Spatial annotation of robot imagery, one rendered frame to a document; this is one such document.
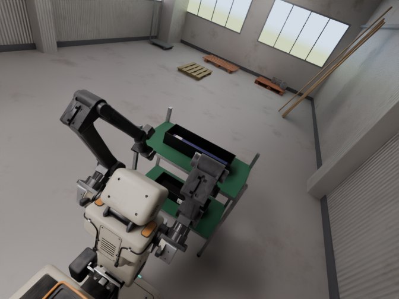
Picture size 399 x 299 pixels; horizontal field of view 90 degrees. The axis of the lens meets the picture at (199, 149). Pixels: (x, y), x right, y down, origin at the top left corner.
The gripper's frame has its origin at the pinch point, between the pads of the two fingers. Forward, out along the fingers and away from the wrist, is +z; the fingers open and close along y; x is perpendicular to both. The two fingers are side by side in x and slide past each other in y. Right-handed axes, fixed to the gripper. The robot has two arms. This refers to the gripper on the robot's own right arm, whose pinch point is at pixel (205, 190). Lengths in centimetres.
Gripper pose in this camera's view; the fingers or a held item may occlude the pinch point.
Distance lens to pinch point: 119.1
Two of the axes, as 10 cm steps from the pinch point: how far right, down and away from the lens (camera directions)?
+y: -8.7, -4.7, 1.6
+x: -4.8, 7.5, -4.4
